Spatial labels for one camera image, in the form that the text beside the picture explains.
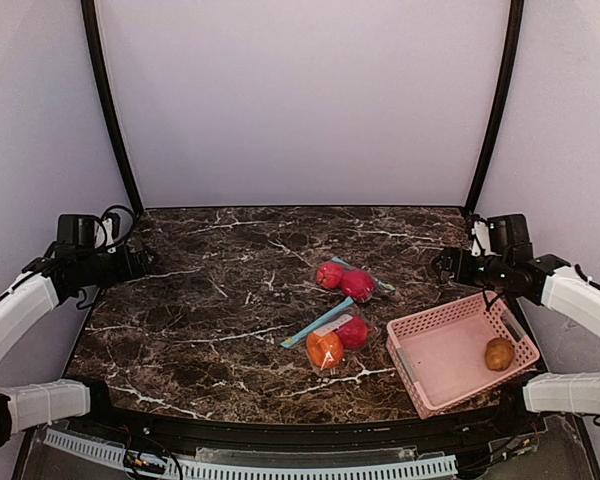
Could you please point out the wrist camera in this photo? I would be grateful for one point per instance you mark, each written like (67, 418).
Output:
(108, 233)
(479, 234)

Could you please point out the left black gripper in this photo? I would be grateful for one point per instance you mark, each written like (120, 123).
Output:
(131, 263)

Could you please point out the red strawberry fruit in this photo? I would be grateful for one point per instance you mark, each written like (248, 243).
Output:
(353, 334)

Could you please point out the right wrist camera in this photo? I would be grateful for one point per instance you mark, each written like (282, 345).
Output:
(479, 234)

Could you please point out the left black frame post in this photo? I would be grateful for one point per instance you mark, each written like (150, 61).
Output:
(105, 95)

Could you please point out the right black frame post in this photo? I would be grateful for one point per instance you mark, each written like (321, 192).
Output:
(505, 74)

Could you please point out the pink plastic basket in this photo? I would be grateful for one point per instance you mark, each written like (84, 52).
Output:
(439, 353)

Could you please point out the black front table rail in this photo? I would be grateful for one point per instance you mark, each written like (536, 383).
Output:
(465, 430)

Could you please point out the brown kiwi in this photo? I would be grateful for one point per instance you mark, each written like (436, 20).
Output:
(499, 354)

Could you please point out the black frame post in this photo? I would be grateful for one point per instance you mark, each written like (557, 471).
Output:
(505, 74)
(105, 95)

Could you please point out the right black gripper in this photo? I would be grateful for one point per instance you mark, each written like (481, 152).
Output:
(456, 265)

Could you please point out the orange tangerine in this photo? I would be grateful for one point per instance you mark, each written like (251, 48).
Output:
(325, 352)

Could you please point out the clear zip bag blue zipper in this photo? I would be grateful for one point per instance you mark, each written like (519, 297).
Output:
(382, 288)

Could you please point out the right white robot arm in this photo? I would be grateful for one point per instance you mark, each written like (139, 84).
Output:
(501, 259)

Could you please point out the white slotted cable duct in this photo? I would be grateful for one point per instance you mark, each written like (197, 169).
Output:
(207, 463)

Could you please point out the red tomato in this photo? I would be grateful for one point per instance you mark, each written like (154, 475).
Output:
(358, 285)

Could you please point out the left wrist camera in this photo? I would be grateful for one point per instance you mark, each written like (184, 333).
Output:
(108, 233)

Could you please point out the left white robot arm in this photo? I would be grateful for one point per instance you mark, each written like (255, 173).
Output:
(90, 251)

